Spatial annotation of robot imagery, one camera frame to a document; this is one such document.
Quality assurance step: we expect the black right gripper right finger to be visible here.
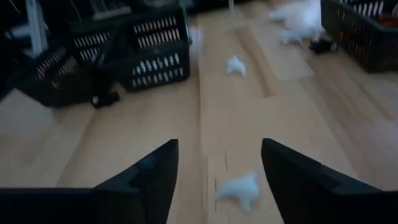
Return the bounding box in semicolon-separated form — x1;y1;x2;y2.
262;138;398;224

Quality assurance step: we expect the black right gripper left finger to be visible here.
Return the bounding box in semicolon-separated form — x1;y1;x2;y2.
0;139;180;224

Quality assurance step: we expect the orange translucent plastic pumpkin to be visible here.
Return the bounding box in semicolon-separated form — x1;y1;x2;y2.
377;12;398;27

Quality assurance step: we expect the black slotted plastic basket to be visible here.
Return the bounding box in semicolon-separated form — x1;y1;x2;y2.
14;29;124;108
118;7;191;91
320;0;398;73

